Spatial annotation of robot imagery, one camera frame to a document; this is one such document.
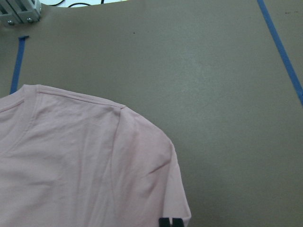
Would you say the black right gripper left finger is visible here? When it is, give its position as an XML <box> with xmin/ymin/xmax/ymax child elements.
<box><xmin>159</xmin><ymin>218</ymin><xmax>171</xmax><ymax>227</ymax></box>

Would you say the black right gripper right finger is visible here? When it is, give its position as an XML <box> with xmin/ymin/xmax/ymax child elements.
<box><xmin>172</xmin><ymin>218</ymin><xmax>184</xmax><ymax>227</ymax></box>

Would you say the aluminium frame post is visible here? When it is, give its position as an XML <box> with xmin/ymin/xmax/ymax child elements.
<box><xmin>0</xmin><ymin>0</ymin><xmax>42</xmax><ymax>26</ymax></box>

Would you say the pink Snoopy t-shirt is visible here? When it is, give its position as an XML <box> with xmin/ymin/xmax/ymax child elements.
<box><xmin>0</xmin><ymin>85</ymin><xmax>191</xmax><ymax>227</ymax></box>

